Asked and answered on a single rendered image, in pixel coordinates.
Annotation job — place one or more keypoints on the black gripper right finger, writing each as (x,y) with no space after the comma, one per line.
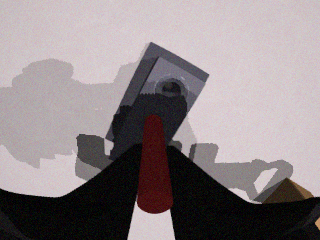
(203,209)

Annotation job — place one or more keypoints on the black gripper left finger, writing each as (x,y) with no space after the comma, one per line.
(100,209)

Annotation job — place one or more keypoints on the dark red peg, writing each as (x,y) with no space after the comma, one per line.
(155,188)

